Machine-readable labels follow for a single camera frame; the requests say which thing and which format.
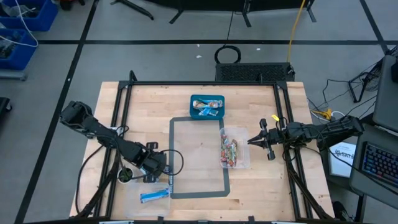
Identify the black perforated box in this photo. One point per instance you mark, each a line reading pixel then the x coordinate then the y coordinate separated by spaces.
pixel 255 72

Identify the grey desk panel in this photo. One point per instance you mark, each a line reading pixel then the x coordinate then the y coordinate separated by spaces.
pixel 387 93

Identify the black partition panel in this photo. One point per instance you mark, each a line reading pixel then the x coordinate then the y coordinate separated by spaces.
pixel 217 4

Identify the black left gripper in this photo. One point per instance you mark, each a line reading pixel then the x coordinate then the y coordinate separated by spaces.
pixel 154 163

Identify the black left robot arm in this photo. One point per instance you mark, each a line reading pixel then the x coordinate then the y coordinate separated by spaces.
pixel 93 126

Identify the clear plastic bin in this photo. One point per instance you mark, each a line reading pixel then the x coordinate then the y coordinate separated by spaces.
pixel 244 149

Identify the person's foot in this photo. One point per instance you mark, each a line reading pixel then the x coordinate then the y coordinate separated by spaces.
pixel 342 213

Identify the red light-blue chewy granola bar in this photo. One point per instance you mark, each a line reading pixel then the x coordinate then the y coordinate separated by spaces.
pixel 224 147

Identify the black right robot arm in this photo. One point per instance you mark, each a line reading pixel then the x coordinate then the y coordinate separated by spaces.
pixel 326 130

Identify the blue plastic bin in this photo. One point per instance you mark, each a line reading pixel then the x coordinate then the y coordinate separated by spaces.
pixel 192 115

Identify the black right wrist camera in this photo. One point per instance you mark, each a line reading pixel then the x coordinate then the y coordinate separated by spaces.
pixel 279 136

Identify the white paper sheet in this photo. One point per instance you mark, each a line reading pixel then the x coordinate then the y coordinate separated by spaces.
pixel 342 161

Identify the black backlit keyboard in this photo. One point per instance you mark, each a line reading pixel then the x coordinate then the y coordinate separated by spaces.
pixel 381 163

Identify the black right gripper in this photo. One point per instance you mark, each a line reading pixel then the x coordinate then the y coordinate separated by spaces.
pixel 264 124

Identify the blue white granola bar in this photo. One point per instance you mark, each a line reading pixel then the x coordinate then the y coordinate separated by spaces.
pixel 155 196

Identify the yellow tag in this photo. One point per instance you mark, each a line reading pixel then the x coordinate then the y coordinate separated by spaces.
pixel 275 117

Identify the grey keyboard desk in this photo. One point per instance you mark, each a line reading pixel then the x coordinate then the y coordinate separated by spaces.
pixel 367 193

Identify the blue storage crate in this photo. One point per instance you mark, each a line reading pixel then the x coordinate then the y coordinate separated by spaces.
pixel 40 18
pixel 21 56

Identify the red green chewy granola bar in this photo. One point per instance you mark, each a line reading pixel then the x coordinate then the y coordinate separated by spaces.
pixel 234 154

